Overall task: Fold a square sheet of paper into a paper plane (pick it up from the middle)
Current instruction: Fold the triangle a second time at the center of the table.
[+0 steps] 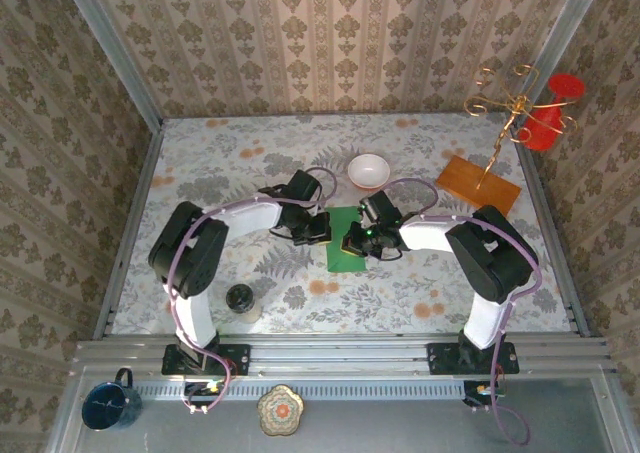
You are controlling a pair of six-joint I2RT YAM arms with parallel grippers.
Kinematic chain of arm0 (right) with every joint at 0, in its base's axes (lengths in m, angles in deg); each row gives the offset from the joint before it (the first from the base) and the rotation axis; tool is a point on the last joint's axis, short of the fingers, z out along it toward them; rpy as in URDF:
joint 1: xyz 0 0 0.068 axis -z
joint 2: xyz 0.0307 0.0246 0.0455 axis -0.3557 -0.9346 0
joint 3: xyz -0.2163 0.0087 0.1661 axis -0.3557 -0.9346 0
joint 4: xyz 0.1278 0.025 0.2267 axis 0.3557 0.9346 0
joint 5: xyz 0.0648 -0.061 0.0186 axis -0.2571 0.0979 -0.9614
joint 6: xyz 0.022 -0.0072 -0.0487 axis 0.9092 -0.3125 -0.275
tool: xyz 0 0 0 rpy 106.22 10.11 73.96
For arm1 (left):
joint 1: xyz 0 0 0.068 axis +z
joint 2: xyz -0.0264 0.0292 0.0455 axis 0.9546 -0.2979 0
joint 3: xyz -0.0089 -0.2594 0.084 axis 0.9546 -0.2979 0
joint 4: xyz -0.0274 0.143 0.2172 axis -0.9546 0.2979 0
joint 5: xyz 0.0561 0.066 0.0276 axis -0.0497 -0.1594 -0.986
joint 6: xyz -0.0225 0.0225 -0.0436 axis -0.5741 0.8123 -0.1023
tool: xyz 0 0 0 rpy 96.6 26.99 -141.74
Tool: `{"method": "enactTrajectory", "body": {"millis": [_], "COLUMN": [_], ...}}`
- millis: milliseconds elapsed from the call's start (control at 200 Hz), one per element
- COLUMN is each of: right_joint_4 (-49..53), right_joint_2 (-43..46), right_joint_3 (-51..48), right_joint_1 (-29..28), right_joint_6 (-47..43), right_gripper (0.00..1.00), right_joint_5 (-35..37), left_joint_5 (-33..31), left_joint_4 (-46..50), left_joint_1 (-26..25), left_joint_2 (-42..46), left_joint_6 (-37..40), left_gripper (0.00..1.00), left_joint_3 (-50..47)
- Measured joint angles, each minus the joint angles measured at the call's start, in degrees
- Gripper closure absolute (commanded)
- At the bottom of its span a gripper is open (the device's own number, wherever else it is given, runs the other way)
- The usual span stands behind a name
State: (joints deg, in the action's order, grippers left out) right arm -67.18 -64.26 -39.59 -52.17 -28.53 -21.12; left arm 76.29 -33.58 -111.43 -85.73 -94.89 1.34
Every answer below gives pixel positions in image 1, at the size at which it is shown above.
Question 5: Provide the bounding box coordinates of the grey metal shelf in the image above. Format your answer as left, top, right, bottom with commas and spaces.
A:
47, 365, 639, 453

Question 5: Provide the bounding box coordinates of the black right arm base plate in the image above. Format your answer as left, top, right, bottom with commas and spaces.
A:
426, 341, 520, 376

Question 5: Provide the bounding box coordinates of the aluminium side rail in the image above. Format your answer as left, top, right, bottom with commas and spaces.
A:
93, 122, 165, 339
514, 115, 592, 338

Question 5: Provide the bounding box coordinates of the patterned flower-shaped dish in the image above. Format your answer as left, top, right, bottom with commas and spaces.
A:
256, 383, 305, 437

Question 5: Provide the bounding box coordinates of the red plastic goblet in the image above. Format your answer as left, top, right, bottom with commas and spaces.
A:
518, 73, 587, 153

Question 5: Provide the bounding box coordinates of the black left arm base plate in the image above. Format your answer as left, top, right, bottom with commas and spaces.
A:
161, 343, 251, 376

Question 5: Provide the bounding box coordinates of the floral table cover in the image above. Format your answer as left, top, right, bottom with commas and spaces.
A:
110, 114, 574, 335

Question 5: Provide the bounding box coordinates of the white bowl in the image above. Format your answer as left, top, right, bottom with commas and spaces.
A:
347, 153, 392, 191

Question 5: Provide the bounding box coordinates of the small controller circuit board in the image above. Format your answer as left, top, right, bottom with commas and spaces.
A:
182, 380, 226, 404
463, 380, 507, 405

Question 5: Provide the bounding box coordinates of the gold wire stand wooden base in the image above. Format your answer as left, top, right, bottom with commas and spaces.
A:
433, 64, 579, 220

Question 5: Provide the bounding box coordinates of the aluminium frame post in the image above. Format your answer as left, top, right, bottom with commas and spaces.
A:
519, 0, 611, 124
57, 0, 165, 132

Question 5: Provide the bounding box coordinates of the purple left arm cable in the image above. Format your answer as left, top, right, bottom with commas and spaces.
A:
166, 166, 339, 417

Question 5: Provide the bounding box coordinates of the aluminium front frame rail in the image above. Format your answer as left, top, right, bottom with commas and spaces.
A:
73, 333, 615, 380

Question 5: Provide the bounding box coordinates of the green paper sheet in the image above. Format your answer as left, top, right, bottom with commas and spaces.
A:
325, 206, 369, 274

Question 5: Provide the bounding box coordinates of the black-lidded cream jar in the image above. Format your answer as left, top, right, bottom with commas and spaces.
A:
224, 282, 263, 323

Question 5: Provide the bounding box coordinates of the dark blue mug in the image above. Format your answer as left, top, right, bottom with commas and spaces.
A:
81, 367, 144, 432

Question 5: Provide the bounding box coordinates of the grey slotted cable duct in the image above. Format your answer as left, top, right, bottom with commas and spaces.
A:
130, 380, 471, 402

